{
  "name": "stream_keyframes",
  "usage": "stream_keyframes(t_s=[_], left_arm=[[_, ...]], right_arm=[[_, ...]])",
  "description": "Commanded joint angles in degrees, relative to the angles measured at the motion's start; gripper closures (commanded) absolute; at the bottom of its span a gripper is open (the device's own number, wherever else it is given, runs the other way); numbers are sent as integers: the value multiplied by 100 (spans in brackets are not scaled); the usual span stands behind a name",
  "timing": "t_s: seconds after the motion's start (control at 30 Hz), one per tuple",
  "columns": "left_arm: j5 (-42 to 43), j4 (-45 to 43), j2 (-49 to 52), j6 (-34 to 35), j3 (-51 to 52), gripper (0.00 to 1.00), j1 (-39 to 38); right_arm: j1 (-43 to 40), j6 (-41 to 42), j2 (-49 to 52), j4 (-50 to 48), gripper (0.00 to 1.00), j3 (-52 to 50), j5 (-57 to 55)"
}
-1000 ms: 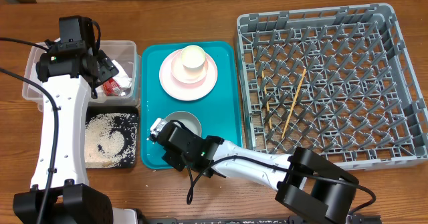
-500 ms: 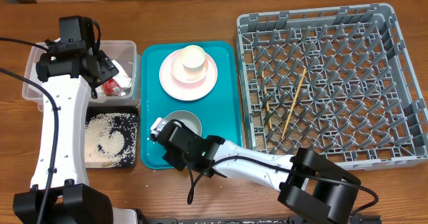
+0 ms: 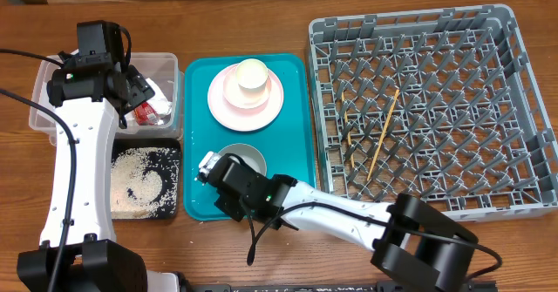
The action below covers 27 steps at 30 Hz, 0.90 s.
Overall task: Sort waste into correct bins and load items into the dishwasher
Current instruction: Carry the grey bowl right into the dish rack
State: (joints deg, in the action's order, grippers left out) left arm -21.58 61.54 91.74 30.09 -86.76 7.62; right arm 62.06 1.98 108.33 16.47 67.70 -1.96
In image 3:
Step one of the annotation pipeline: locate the small pink bowl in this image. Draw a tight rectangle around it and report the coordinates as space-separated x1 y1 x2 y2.
223 65 271 109

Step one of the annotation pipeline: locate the pink plate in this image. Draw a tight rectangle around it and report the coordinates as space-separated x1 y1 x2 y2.
208 64 284 132

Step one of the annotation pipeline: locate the grey bowl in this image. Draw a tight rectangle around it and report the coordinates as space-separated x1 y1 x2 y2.
219 143 267 175

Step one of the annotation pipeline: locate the white cooked rice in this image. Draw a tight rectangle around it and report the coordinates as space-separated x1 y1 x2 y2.
109 146 180 219

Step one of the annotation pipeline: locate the teal serving tray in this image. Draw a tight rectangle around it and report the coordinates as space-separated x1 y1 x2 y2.
183 53 316 221

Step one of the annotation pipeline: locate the black food waste tray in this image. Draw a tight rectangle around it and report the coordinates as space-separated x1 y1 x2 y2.
108 137 183 221

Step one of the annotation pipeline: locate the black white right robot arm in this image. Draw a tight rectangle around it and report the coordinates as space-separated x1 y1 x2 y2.
208 167 480 291

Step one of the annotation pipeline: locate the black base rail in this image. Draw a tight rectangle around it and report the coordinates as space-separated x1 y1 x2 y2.
191 280 498 292

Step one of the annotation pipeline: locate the grey dishwasher rack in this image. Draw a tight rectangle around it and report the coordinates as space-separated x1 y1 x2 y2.
309 4 557 221

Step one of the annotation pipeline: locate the wooden chopstick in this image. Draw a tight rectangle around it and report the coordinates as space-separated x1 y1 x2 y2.
340 92 356 169
366 88 400 181

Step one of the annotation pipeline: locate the pale green cup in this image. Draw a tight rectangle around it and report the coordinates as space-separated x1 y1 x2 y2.
235 58 269 95

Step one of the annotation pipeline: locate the clear plastic waste bin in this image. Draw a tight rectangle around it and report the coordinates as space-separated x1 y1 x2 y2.
29 52 183 146

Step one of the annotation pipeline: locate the white tissue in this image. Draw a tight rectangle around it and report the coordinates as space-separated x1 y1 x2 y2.
146 78 172 119

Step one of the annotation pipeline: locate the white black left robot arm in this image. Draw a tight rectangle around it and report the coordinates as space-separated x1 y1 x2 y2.
17 52 189 291

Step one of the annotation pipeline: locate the red snack wrapper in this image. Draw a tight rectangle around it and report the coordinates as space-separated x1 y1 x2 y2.
133 102 160 126

